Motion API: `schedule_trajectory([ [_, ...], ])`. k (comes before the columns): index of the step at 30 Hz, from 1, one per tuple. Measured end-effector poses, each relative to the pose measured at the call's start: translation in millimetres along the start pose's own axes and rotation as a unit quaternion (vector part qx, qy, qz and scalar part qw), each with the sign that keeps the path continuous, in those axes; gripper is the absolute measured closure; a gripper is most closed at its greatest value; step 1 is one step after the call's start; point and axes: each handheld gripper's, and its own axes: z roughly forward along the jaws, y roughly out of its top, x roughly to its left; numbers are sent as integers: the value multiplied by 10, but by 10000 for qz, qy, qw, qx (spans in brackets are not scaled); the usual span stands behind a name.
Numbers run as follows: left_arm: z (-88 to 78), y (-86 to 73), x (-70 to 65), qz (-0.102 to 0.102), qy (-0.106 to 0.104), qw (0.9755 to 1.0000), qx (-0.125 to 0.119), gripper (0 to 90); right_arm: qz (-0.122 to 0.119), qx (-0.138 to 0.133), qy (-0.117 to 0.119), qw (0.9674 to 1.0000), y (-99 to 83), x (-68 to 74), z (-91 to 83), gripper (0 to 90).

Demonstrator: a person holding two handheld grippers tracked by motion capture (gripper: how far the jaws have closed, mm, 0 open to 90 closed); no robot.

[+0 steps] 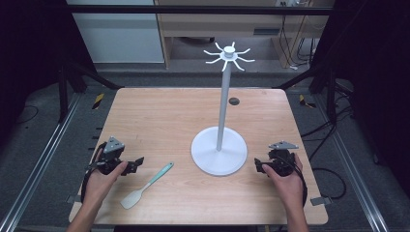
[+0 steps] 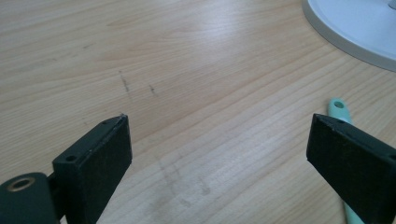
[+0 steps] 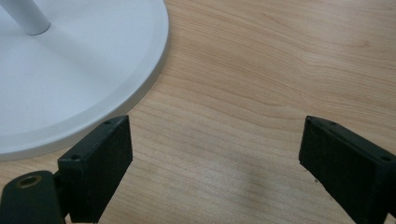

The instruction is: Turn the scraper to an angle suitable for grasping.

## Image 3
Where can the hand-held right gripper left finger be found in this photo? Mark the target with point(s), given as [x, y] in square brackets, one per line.
[96, 168]

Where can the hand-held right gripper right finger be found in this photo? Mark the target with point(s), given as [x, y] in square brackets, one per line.
[348, 168]

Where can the white round lamp stand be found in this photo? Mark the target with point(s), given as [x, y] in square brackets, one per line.
[71, 77]

